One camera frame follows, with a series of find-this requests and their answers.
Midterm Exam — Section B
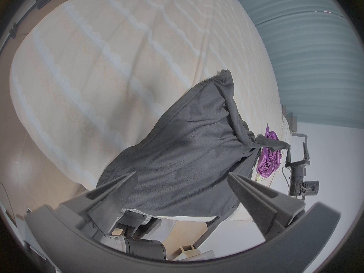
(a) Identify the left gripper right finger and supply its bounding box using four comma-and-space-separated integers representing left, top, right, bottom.
228, 172, 307, 243

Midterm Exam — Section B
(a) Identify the bed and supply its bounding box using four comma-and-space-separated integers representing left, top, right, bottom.
9, 0, 310, 224

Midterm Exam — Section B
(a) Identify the grey bedside table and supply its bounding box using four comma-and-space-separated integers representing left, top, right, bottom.
281, 104, 297, 133

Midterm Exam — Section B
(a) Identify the black T-shirt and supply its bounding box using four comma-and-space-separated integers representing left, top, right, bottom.
95, 69, 292, 230

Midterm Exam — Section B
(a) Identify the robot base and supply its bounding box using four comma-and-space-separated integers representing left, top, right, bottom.
100, 208, 217, 264

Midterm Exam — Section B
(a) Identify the purple garment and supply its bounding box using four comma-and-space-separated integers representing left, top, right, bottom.
256, 124, 282, 178

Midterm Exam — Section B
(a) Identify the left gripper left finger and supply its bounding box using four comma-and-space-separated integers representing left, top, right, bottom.
61, 172, 138, 238

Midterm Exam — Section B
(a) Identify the white printed pillow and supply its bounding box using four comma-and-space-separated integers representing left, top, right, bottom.
280, 114, 293, 144

